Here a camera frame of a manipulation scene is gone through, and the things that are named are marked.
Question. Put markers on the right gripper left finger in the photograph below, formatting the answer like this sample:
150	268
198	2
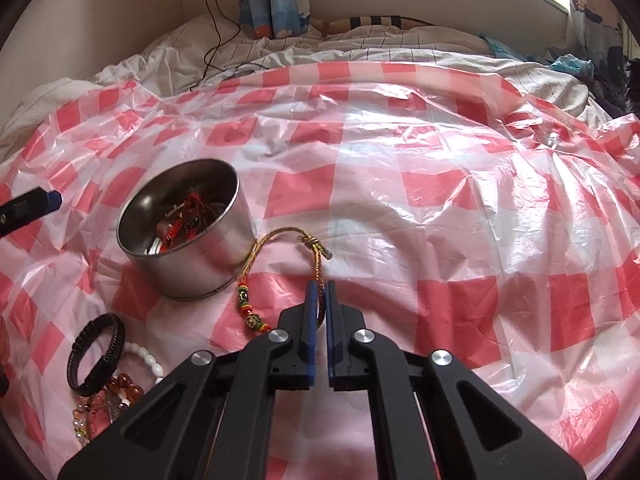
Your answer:
210	418

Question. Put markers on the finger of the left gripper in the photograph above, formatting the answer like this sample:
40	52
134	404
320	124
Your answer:
27	208

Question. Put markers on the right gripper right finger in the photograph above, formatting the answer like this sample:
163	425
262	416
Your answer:
432	417

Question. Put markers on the round silver metal tin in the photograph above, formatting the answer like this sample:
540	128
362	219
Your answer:
211	260

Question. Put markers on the red white checkered plastic sheet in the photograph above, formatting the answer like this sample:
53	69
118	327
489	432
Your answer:
461	213

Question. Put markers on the white striped duvet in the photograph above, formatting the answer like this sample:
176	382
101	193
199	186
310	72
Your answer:
174	62

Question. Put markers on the striped brown pillow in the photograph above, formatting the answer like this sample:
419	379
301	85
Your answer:
328	28

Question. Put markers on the black jacket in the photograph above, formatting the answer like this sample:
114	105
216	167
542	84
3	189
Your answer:
613	79

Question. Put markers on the light blue plastic bag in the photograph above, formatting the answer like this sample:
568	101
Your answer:
576	67

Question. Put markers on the red cord jewelry bundle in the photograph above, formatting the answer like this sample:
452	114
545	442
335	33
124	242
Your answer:
185	221

